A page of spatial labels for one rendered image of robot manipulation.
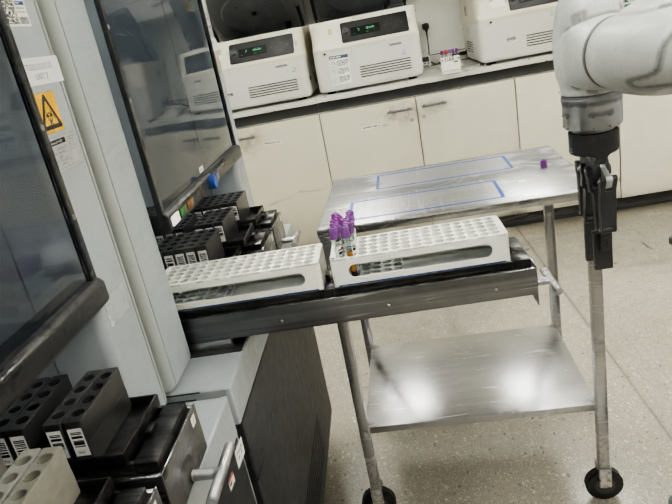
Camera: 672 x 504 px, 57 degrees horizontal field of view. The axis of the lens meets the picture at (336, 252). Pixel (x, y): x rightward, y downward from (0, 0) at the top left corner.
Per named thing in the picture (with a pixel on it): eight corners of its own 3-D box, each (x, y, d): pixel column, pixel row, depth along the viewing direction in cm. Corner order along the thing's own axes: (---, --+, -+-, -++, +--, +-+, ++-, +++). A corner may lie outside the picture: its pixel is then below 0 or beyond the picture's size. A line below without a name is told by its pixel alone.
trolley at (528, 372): (365, 521, 162) (302, 232, 134) (370, 416, 205) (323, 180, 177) (629, 500, 153) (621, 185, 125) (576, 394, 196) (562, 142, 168)
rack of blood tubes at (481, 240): (335, 294, 105) (328, 260, 103) (338, 271, 114) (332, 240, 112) (512, 267, 101) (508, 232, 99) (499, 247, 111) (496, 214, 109)
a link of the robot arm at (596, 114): (570, 101, 92) (572, 140, 94) (633, 89, 91) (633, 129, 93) (553, 94, 101) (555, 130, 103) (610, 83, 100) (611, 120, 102)
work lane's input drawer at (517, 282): (148, 362, 109) (133, 317, 106) (171, 326, 122) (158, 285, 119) (567, 302, 101) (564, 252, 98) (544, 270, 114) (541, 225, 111)
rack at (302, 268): (160, 320, 108) (150, 289, 106) (176, 296, 117) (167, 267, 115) (325, 296, 105) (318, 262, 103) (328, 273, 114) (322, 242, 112)
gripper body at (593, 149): (560, 127, 102) (564, 181, 105) (577, 137, 94) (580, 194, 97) (607, 119, 101) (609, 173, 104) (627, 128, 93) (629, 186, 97)
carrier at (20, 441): (69, 414, 80) (53, 375, 78) (84, 412, 80) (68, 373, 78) (23, 476, 69) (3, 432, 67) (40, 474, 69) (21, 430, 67)
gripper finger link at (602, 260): (610, 227, 102) (611, 229, 101) (611, 266, 104) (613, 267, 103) (591, 230, 102) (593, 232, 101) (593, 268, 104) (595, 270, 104)
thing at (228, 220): (230, 232, 145) (224, 208, 143) (239, 230, 145) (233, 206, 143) (219, 249, 135) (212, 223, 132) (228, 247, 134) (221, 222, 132)
